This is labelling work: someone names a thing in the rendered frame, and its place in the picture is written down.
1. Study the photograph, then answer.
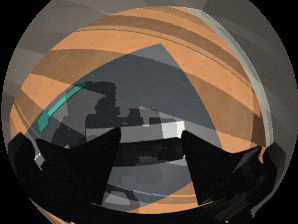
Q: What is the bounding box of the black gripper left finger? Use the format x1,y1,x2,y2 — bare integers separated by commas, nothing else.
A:
36,127,121,205

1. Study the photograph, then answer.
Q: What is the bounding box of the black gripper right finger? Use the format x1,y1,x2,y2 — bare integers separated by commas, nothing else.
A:
180,131,262,206

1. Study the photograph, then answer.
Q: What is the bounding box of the dark grey rectangular mat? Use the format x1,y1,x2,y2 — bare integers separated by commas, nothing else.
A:
24,43,222,212

